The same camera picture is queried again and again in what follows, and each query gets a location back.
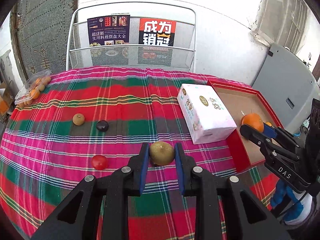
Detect person's right hand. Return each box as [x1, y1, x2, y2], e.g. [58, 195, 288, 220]
[270, 181, 304, 222]

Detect brown kiwi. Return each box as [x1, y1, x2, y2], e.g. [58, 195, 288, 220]
[149, 141, 175, 166]
[73, 113, 85, 126]

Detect dark cookbook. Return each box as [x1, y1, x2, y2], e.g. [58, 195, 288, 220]
[87, 14, 131, 65]

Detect studded metal door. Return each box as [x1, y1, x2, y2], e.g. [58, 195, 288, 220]
[11, 0, 83, 77]

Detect cardboard boxes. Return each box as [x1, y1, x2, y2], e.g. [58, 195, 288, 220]
[0, 80, 15, 120]

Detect dark purple plum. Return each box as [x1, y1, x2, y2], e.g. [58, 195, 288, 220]
[96, 120, 109, 132]

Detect pink white tissue pack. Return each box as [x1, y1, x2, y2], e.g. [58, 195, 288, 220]
[177, 83, 237, 145]

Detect pile of small fruits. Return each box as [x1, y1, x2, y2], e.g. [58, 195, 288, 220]
[17, 76, 52, 107]

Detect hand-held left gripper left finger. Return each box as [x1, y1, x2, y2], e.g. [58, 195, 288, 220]
[30, 143, 150, 240]

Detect grey plastic cabinet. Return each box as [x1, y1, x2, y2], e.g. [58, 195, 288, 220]
[251, 42, 320, 134]

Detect clear plastic container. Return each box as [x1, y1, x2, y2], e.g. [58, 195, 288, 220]
[14, 70, 52, 108]

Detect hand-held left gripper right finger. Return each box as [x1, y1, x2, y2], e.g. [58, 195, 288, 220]
[174, 142, 292, 240]

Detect red tomato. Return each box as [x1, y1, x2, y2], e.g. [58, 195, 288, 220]
[91, 154, 109, 170]

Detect red green plaid tablecloth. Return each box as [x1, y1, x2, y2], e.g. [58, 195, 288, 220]
[0, 67, 283, 240]

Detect red and black book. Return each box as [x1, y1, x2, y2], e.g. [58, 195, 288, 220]
[139, 18, 177, 67]

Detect white metal mesh rack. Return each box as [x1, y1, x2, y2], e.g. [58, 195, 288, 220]
[65, 4, 197, 72]

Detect barred white window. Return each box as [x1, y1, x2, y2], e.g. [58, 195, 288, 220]
[262, 0, 315, 55]

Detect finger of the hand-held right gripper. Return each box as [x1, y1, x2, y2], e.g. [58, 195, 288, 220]
[264, 124, 300, 155]
[239, 124, 277, 159]

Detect white-sleeved right forearm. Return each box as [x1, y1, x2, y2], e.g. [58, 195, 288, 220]
[282, 194, 314, 227]

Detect red cardboard box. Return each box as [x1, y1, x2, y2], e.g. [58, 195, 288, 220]
[206, 79, 285, 173]

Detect deep orange tangerine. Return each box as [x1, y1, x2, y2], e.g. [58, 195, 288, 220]
[241, 113, 264, 133]

